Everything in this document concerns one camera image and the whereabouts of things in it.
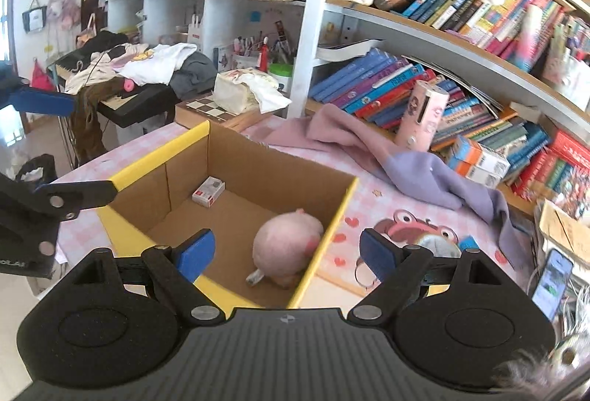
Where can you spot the grey garment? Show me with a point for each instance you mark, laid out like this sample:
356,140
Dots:
196,74

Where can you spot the green-lidded jar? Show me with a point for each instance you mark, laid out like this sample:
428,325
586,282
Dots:
281,76

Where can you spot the open white book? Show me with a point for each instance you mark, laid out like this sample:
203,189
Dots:
345,52

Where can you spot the small white red carton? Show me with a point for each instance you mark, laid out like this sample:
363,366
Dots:
208,191

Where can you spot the black electric keyboard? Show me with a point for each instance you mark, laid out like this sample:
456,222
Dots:
138,104

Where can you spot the pink gradient bottle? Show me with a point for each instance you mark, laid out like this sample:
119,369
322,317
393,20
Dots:
532,37

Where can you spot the small pink round object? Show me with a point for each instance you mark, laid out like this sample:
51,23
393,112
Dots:
128,84

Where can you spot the brown paper carton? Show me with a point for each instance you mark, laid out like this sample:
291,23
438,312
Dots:
564,230

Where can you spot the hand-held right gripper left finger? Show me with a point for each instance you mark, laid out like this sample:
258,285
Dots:
198,251

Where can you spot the smartphone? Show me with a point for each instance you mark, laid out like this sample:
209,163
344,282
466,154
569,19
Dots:
552,286

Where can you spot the cluster of pens and brushes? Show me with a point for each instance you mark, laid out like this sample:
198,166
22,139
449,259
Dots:
258,51

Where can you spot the tall pink cartoon container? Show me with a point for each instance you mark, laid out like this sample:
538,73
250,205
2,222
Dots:
421,115

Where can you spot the hanging tote bag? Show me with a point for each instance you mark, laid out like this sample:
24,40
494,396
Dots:
34,16

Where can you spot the pink plush toy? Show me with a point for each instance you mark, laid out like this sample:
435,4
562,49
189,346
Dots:
286,239

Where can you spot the pink and purple cloth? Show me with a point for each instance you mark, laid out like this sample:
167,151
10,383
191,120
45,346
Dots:
415,170

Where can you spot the cream cloth tissue box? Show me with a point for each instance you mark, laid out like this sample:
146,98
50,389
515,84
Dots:
239,92

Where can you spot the orange and white carton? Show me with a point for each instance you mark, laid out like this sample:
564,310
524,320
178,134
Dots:
479,153
477,175

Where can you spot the white bookshelf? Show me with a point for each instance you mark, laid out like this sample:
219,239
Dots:
313,14

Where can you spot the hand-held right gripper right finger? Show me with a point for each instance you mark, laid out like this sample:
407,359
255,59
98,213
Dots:
375,256

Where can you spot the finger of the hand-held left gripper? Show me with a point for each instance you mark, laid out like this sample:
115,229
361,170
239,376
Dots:
85,193
44,101

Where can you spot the red boxed book set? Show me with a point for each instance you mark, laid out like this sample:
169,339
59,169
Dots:
557,170

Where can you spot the wooden chessboard box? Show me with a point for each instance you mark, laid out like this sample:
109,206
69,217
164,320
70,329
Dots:
207,110

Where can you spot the row of colourful books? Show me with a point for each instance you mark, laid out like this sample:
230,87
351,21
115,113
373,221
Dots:
378,83

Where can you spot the yellow-edged cardboard box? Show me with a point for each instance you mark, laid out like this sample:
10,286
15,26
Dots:
276,180

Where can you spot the grey furry toy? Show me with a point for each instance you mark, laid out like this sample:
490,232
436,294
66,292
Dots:
530,368

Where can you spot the brown hanging fabric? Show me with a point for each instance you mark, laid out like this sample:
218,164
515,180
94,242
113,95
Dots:
87,124

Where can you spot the white printed shirt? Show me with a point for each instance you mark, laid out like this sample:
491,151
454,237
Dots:
147,64

